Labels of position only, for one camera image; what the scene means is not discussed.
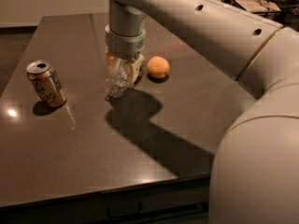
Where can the clear plastic water bottle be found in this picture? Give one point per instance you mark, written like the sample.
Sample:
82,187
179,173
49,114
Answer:
116,84

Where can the white napkins stack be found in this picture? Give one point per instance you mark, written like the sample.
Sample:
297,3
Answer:
257,5

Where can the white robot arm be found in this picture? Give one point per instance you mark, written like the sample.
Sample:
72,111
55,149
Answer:
255,172

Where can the gold soda can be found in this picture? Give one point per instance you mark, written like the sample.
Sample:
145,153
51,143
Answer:
46,83

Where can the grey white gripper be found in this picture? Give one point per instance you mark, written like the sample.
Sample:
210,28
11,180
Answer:
124,45

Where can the black wire napkin basket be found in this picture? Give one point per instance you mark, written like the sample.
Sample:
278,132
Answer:
269,15

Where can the orange fruit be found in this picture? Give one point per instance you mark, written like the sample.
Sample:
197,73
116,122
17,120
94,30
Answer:
158,67

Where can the left drawer handle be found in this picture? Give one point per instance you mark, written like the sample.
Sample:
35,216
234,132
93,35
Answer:
123,210

